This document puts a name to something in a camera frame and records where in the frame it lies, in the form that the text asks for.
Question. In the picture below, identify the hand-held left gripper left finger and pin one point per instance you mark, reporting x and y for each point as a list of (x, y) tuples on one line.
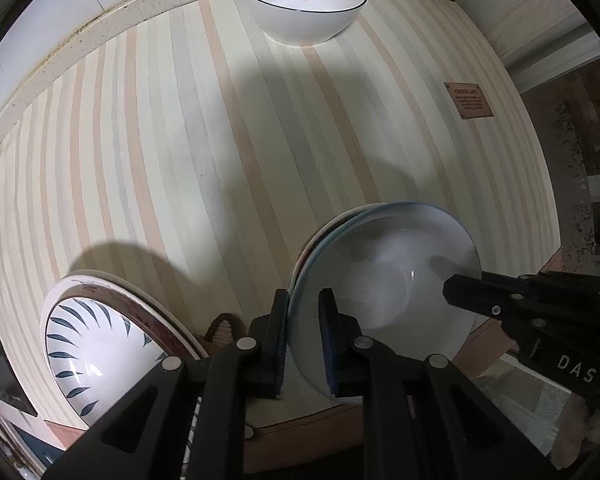
[(280, 345)]

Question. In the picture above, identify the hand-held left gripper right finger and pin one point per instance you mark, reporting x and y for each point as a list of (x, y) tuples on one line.
[(329, 345)]

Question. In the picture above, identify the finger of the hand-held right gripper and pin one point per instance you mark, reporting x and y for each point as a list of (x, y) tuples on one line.
[(472, 294)]

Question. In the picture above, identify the pale blue plate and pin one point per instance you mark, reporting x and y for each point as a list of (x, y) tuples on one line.
[(390, 285)]

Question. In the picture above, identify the white plate with blue leaves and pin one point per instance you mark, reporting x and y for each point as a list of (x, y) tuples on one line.
[(95, 340)]

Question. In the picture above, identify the brown tablecloth label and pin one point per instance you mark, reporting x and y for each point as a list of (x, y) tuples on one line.
[(468, 100)]

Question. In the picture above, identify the striped tablecloth with cat print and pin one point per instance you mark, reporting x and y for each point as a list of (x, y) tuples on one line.
[(180, 135)]

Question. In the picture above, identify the white bowl with dark rim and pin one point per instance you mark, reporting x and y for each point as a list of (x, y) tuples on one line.
[(305, 25)]

